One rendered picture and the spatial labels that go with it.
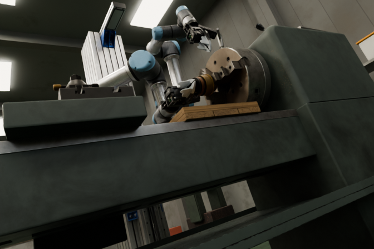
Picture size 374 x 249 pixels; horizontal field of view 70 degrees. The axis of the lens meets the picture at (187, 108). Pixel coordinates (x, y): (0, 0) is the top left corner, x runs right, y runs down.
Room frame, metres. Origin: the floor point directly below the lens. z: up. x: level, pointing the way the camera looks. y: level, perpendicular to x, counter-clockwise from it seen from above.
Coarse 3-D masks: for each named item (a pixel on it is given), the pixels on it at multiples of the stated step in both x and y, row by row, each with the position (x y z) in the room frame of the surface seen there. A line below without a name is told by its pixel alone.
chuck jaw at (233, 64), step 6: (240, 60) 0.96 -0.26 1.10; (246, 60) 0.96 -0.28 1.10; (228, 66) 0.96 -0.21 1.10; (234, 66) 0.94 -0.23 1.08; (240, 66) 0.96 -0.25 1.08; (216, 72) 0.99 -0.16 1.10; (222, 72) 0.97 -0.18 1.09; (228, 72) 0.97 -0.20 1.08; (234, 72) 0.97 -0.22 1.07; (216, 78) 0.98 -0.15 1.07; (222, 78) 0.99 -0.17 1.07; (228, 78) 1.00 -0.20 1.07
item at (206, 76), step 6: (192, 78) 0.99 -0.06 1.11; (198, 78) 0.97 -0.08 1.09; (204, 78) 0.98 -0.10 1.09; (210, 78) 0.99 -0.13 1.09; (198, 84) 1.04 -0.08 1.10; (204, 84) 0.98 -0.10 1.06; (210, 84) 0.99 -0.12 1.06; (216, 84) 1.02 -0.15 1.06; (198, 90) 1.04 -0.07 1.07; (204, 90) 0.99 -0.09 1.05; (210, 90) 1.01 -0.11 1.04
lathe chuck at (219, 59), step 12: (228, 48) 0.98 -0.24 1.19; (240, 48) 1.01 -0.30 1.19; (216, 60) 1.06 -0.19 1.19; (228, 60) 1.01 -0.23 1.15; (252, 60) 0.97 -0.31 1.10; (240, 72) 0.98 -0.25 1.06; (252, 72) 0.96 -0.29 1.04; (228, 84) 1.15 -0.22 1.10; (240, 84) 1.00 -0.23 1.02; (252, 84) 0.97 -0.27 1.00; (264, 84) 1.01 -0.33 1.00; (204, 96) 1.20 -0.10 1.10; (228, 96) 1.07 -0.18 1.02; (240, 96) 1.02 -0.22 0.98; (252, 96) 1.00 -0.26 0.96
